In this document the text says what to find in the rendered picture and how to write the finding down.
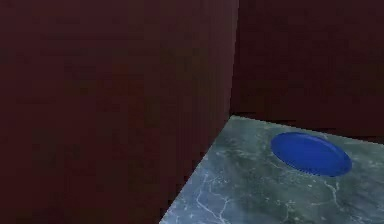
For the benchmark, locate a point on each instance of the blue round plate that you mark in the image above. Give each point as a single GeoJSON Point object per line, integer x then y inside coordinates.
{"type": "Point", "coordinates": [310, 154]}

